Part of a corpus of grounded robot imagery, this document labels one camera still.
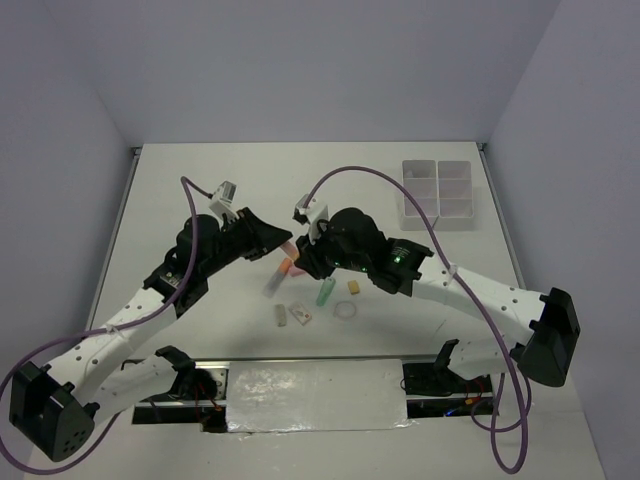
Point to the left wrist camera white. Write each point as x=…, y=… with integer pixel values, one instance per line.
x=221, y=202

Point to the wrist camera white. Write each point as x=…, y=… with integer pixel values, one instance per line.
x=312, y=213
x=221, y=202

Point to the left white compartment container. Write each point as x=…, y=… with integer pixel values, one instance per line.
x=419, y=178

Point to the right white compartment container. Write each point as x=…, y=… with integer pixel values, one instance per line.
x=455, y=196

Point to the green stapler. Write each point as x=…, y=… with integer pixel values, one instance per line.
x=325, y=291

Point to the white compartment container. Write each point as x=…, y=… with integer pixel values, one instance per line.
x=419, y=178
x=455, y=196

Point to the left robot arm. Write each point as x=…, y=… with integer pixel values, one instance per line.
x=58, y=405

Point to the pink yellow highlighter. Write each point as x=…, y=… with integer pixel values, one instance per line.
x=290, y=250

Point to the silver foil covered plate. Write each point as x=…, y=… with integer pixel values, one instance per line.
x=315, y=396

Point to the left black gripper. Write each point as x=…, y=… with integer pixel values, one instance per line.
x=260, y=235

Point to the clear tape roll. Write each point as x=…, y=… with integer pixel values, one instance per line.
x=345, y=310

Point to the orange capped clear tube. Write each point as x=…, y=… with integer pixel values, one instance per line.
x=277, y=278

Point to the yellow eraser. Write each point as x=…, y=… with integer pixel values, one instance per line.
x=353, y=287

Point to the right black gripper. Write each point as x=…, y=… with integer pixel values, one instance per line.
x=309, y=254

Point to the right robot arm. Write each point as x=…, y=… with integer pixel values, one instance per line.
x=534, y=332

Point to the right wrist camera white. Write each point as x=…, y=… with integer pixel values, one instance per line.
x=312, y=213

